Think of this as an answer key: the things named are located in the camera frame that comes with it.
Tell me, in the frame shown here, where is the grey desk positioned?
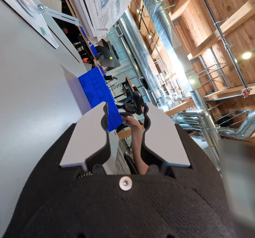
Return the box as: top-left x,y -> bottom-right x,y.
0,0 -> 120,232

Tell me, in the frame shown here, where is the person's right hand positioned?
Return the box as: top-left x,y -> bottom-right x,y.
124,115 -> 143,131

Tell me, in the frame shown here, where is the person's right forearm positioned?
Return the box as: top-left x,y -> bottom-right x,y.
130,127 -> 149,175

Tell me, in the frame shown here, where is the large spiral air duct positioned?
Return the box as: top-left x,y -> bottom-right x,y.
118,7 -> 160,103

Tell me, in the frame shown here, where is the printed instruction sheet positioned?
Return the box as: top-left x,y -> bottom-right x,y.
79,0 -> 142,40

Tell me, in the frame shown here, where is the silver elbow air duct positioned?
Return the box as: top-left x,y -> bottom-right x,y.
217,111 -> 255,140

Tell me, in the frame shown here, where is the wooden top table black base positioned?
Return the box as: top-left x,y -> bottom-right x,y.
120,76 -> 144,103

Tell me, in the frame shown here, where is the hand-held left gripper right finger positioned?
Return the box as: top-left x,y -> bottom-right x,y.
140,102 -> 191,176

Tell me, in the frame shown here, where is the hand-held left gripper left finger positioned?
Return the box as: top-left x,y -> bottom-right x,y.
59,102 -> 111,173

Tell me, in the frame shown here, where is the black chair armrest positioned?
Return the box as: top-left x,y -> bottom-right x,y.
124,151 -> 138,175

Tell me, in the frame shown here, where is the blue plastic bin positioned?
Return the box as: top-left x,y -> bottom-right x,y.
78,66 -> 123,132

